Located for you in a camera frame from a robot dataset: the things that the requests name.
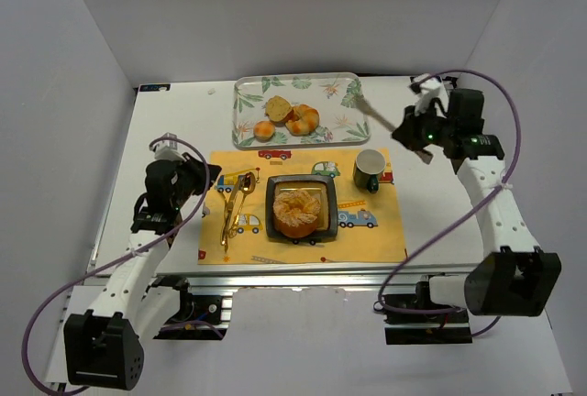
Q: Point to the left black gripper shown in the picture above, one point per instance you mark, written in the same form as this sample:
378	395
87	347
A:
202	176

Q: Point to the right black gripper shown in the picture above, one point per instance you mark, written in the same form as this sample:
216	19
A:
404	129

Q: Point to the metal tongs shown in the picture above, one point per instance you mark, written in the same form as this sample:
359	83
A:
367	109

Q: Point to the large round orange bread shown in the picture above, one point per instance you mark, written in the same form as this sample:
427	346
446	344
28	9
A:
296	213

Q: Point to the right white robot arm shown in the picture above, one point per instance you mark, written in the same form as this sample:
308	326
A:
516	276

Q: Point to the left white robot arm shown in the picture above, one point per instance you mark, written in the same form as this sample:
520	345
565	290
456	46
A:
104	346

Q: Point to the cut muffin bread piece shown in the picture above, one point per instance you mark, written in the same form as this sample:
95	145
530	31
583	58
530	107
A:
278	109

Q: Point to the croissant shaped bread roll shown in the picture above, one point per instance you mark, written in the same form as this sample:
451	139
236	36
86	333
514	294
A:
303	121

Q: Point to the gold spoon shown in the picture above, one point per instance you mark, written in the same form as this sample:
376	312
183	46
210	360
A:
246	187

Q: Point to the dark green mug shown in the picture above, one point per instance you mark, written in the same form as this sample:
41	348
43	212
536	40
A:
369	167

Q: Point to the gold fork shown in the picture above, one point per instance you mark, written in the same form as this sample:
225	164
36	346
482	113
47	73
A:
228	212

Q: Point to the small round bun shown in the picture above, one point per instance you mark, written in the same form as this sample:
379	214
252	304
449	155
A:
263	131

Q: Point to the yellow vehicle print placemat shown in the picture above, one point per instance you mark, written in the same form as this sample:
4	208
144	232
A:
370	226

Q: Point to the floral white serving tray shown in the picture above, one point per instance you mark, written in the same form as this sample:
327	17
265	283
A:
334	95

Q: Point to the black square plate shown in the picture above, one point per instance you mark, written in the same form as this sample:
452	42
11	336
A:
322	188

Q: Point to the left blue corner label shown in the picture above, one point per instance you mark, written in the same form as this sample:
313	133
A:
154	87

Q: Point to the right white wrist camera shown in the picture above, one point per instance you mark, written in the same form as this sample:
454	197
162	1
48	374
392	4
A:
426	88

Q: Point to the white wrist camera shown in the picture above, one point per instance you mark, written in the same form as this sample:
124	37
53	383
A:
166	148
426	88

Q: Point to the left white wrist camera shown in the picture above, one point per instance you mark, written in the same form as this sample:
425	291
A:
166	148

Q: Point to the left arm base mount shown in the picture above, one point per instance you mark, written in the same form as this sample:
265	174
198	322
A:
200	316

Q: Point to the aluminium frame rail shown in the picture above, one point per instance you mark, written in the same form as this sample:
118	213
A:
225	280

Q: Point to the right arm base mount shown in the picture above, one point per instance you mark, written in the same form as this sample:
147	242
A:
420	321

